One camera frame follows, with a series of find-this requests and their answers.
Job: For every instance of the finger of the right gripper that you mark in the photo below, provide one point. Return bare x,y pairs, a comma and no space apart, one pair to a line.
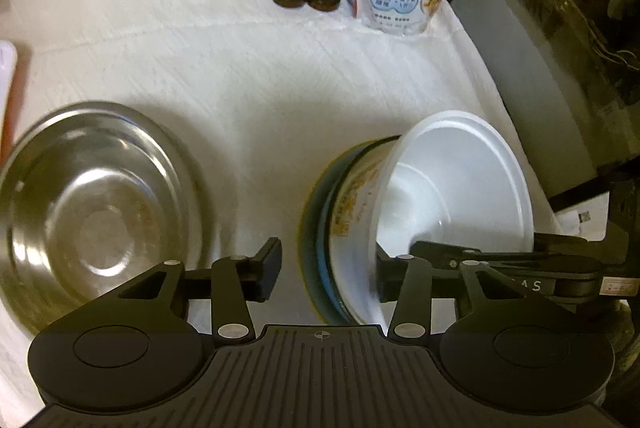
445,257

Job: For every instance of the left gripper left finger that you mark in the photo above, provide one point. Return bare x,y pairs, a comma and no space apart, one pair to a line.
230,284

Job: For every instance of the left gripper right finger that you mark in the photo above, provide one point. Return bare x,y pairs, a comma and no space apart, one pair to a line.
412,282

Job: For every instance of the white plastic cup bowl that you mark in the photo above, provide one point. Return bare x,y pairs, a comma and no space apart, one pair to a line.
451,180

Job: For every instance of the blue enamel bowl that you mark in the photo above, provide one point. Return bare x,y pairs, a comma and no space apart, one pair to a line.
320,232

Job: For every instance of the stainless steel bowl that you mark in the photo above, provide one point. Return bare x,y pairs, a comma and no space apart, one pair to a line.
92,195

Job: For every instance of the black microwave oven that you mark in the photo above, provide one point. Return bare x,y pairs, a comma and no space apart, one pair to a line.
568,73

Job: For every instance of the white woven tablecloth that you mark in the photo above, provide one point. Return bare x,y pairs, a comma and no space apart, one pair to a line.
263,98

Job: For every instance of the red white rectangular tray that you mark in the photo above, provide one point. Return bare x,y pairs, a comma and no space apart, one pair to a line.
15,59

